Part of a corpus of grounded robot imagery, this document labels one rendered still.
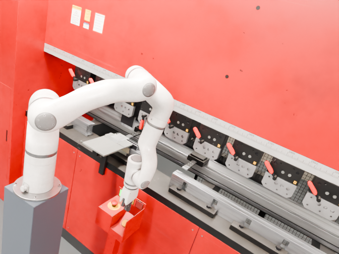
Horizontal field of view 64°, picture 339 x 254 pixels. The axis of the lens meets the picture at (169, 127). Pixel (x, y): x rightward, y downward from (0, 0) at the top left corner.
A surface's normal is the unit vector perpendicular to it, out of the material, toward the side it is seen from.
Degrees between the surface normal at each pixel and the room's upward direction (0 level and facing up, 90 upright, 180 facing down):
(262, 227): 90
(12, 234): 90
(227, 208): 90
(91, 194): 90
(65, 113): 75
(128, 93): 108
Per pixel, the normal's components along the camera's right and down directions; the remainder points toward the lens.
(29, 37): 0.82, 0.40
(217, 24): -0.51, 0.19
